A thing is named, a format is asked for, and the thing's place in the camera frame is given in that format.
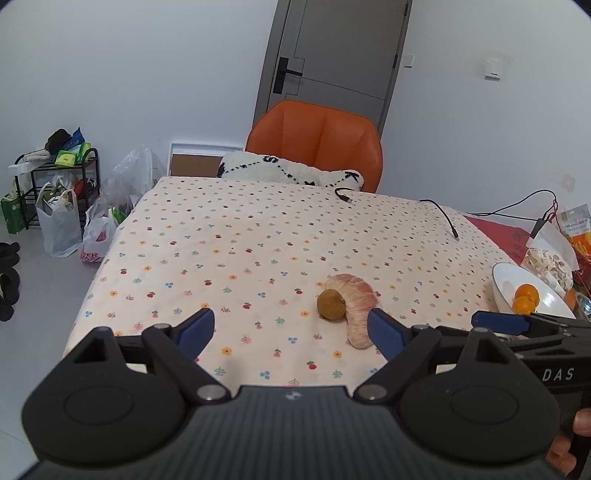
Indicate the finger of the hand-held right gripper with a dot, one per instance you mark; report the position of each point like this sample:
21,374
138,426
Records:
501,321

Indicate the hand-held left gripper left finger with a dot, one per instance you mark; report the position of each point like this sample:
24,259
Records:
198,328

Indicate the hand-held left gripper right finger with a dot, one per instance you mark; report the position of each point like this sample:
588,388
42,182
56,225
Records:
385,331

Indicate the large orange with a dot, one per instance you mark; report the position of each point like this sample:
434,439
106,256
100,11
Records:
521,306

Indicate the peeled pomelo segment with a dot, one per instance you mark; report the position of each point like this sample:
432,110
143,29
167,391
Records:
358,300

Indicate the white bowl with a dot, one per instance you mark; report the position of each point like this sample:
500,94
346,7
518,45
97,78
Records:
505,277

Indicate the person's right hand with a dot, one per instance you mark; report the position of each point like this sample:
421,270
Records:
584,422

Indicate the medium orange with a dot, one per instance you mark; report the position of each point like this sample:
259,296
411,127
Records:
527,291

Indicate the brown kiwi fruit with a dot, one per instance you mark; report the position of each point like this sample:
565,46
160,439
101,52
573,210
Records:
331,303

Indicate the clear bag of nut shells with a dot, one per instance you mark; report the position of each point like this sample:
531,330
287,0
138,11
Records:
549,261

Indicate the red cloth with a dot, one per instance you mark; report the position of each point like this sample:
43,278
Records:
498,235

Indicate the floral tablecloth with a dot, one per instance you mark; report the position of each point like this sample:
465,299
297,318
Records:
254,240

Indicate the orange snack bag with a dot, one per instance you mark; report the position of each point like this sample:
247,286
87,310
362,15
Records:
577,228

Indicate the white bag with pink print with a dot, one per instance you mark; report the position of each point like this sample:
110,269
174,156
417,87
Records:
94,240

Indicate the white framed board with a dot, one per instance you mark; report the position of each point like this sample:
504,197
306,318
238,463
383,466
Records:
198,161

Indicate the white pillow with black letters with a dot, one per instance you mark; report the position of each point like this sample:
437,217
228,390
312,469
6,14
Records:
258,168

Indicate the clear plastic bag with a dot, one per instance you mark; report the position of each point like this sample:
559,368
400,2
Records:
131,170

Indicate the white plastic bag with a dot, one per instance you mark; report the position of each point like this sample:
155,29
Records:
60,226

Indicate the black metal rack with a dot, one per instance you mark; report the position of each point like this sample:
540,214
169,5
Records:
94,170

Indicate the black slipper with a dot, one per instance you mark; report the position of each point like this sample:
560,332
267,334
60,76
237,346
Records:
9,253
9,290

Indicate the orange chair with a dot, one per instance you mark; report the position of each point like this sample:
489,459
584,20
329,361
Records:
318,138

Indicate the yellow-green packet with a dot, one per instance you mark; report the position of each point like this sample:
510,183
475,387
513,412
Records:
84,151

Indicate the green packet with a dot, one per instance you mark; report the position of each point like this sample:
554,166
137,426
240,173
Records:
67,158

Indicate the green paper bag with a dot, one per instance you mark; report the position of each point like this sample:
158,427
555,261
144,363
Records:
11,210

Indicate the blue packet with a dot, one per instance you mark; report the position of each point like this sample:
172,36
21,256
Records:
77,136

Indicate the black bag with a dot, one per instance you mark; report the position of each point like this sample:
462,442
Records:
57,138

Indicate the grey door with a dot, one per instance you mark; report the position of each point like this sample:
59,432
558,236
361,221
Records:
337,46

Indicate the white wall device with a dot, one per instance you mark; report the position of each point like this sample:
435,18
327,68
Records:
492,69

